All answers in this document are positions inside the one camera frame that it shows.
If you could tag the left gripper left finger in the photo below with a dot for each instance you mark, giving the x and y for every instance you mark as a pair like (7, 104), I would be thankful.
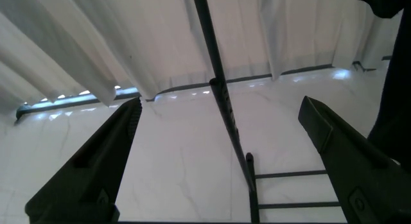
(86, 179)

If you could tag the white curtain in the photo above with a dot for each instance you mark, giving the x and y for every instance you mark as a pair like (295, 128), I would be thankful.
(160, 34)

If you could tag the black garment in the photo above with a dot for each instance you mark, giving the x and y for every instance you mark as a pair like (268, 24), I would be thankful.
(395, 105)

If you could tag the black clothes rack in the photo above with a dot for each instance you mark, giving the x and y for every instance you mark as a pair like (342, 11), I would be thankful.
(224, 105)

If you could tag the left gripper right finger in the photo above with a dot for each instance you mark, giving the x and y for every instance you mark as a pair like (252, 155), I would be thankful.
(363, 172)

